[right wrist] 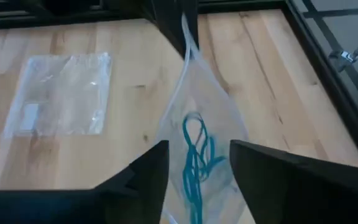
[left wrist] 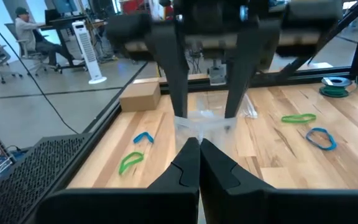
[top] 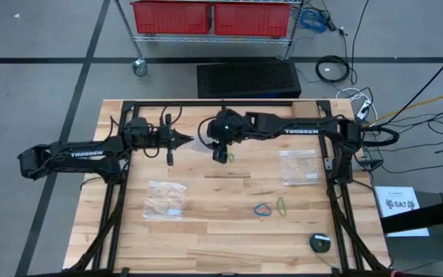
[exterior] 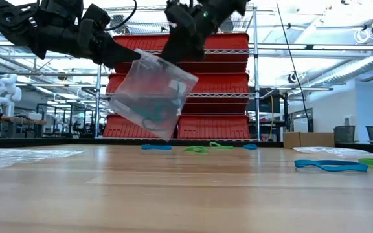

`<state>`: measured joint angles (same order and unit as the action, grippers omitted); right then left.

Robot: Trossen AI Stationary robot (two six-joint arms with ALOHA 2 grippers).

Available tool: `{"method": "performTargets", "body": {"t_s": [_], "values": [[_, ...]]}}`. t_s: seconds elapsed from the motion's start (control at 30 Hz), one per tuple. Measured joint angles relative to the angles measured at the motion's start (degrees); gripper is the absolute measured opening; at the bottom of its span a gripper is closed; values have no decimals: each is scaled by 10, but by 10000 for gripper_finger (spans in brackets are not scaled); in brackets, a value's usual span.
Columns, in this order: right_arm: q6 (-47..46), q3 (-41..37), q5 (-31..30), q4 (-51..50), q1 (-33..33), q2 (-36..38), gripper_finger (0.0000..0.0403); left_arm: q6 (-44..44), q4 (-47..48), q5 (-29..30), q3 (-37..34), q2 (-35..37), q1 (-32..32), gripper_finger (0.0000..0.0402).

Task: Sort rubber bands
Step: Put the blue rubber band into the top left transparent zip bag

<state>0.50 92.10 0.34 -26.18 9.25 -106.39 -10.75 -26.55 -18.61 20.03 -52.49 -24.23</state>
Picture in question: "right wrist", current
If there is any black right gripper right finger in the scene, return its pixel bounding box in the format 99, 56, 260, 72
229, 139, 358, 224

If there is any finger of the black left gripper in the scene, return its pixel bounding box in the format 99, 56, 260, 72
181, 0, 200, 51
149, 0, 189, 60

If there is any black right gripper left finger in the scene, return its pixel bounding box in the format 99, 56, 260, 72
0, 139, 170, 224

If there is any clear plastic zip bag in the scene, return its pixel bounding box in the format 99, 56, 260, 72
152, 12, 253, 224
3, 52, 113, 139

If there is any dark teal rubber band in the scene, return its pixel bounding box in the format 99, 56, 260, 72
181, 112, 207, 151
181, 133, 230, 224

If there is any black aluminium table frame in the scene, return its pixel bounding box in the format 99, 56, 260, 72
0, 0, 358, 170

